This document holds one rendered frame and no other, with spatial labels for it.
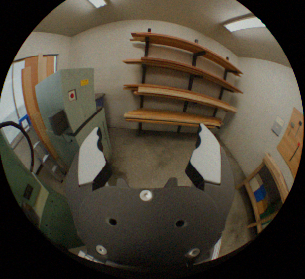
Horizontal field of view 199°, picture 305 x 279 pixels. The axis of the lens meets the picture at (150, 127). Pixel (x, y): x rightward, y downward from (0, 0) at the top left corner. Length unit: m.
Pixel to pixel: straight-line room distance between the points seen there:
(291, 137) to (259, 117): 1.02
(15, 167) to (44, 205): 0.29
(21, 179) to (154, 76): 2.22
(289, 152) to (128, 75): 3.61
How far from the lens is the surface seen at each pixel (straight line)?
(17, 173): 0.78
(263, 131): 2.49
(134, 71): 1.90
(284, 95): 2.55
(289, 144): 2.42
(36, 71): 2.29
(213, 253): 1.56
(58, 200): 0.87
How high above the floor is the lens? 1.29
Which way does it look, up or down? 33 degrees down
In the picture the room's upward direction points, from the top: 7 degrees clockwise
